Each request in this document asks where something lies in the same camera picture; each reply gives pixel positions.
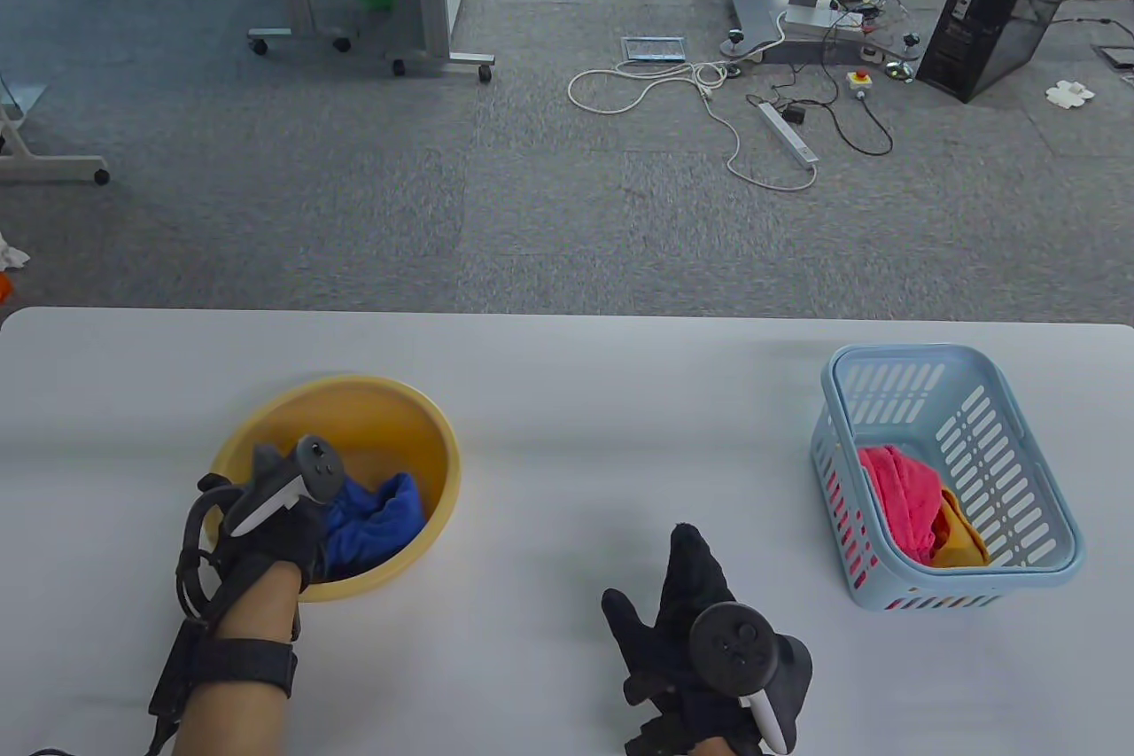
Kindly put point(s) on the person's right hand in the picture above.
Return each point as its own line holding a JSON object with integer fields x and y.
{"x": 673, "y": 641}

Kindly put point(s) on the person's left hand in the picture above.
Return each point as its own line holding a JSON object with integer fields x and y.
{"x": 283, "y": 539}

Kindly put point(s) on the blue square towel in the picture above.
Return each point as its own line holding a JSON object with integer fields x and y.
{"x": 376, "y": 521}

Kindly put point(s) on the pink square towel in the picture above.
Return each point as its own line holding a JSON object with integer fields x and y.
{"x": 904, "y": 490}

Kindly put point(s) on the yellow square towel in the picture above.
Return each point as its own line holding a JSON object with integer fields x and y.
{"x": 961, "y": 543}

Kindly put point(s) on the person's left forearm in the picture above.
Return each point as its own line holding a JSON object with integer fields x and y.
{"x": 244, "y": 720}

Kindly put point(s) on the yellow plastic basin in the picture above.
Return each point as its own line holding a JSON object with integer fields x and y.
{"x": 390, "y": 428}

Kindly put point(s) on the light blue plastic basket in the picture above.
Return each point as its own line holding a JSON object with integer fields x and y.
{"x": 921, "y": 401}

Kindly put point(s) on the white paper scrap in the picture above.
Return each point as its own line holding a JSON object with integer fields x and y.
{"x": 13, "y": 257}

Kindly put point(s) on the grey wheeled table foot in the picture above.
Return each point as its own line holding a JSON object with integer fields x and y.
{"x": 53, "y": 167}

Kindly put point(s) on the black power adapter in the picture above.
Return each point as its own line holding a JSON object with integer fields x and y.
{"x": 793, "y": 115}

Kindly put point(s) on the red emergency stop button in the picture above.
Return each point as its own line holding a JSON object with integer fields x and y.
{"x": 859, "y": 82}

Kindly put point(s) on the silver floor outlet box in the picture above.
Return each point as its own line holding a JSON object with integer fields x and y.
{"x": 654, "y": 50}

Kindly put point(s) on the white crumpled paper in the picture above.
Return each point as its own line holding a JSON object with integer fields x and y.
{"x": 1070, "y": 93}

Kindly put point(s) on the black computer tower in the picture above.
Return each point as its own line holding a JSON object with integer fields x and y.
{"x": 1019, "y": 3}

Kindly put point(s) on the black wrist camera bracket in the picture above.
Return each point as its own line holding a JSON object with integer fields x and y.
{"x": 656, "y": 738}

